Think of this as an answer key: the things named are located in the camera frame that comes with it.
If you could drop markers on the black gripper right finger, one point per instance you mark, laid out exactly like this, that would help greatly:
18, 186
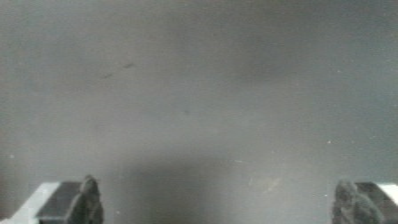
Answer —
364, 203

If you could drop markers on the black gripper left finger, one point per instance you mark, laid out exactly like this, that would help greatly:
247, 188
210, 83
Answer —
64, 203

